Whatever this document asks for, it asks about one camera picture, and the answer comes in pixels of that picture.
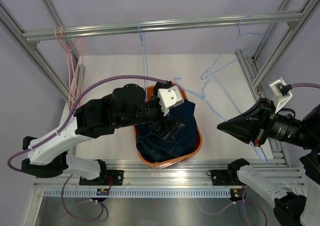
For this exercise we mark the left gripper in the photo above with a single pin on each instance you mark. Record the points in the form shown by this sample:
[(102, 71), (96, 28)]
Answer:
[(160, 124)]

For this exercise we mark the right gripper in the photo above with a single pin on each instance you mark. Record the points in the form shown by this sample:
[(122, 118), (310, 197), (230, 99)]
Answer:
[(244, 126)]

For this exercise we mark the dark blue denim garment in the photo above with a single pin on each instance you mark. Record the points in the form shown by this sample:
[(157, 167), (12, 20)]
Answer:
[(149, 147)]

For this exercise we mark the pink hanger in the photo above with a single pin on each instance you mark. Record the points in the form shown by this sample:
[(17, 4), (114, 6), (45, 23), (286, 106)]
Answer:
[(78, 60), (68, 49)]

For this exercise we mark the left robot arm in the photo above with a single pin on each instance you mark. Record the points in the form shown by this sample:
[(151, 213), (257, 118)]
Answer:
[(124, 107)]

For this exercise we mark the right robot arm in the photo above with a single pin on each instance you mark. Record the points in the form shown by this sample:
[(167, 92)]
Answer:
[(288, 207)]

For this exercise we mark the orange plastic basket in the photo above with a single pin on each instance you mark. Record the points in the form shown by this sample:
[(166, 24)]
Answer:
[(146, 128)]

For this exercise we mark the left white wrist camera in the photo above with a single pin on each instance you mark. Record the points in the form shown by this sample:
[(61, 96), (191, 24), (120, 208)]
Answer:
[(169, 98)]

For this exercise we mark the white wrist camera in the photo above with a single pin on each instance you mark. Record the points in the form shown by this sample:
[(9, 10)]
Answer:
[(169, 98), (281, 93)]

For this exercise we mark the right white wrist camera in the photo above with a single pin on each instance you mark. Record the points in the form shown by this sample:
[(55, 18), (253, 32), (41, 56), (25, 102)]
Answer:
[(281, 93)]

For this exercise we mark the front aluminium frame rail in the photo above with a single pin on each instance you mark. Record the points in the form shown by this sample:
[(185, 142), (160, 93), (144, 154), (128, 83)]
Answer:
[(193, 173)]

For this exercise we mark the white slotted cable duct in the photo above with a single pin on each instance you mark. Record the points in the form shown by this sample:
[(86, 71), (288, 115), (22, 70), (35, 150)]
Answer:
[(140, 192)]

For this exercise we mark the aluminium hanging rail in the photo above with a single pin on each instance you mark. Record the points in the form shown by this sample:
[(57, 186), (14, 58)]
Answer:
[(39, 35)]

